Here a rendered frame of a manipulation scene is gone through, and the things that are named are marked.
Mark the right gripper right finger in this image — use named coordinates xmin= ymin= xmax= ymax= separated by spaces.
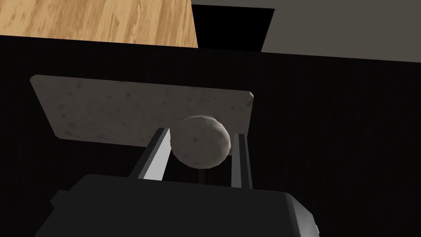
xmin=230 ymin=132 xmax=254 ymax=190

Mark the grey speckled drawer front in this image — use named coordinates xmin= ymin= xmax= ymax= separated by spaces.
xmin=29 ymin=74 xmax=254 ymax=156

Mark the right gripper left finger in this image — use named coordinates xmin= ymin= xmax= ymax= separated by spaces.
xmin=128 ymin=127 xmax=172 ymax=181

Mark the grey speckled round knob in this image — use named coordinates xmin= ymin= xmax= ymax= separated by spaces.
xmin=169 ymin=115 xmax=231 ymax=170

